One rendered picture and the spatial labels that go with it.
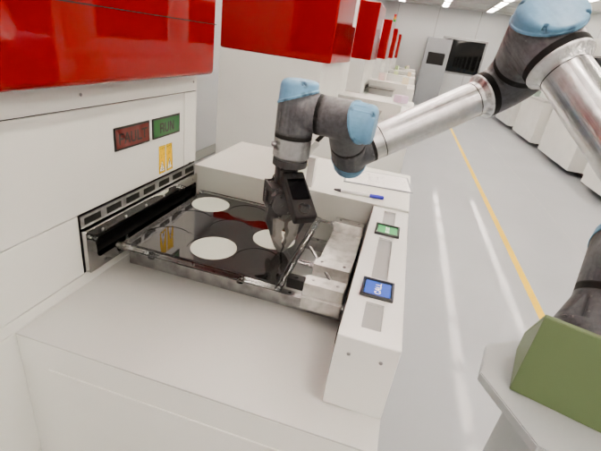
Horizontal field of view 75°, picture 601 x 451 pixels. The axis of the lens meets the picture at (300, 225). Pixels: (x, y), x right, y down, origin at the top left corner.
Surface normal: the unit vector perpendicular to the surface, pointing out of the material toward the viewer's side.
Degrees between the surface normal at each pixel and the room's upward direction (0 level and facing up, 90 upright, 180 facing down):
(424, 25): 90
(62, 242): 90
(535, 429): 0
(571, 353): 90
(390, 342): 0
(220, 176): 90
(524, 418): 0
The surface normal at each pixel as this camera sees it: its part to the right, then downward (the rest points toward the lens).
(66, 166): 0.96, 0.23
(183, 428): -0.26, 0.38
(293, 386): 0.13, -0.90
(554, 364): -0.54, 0.29
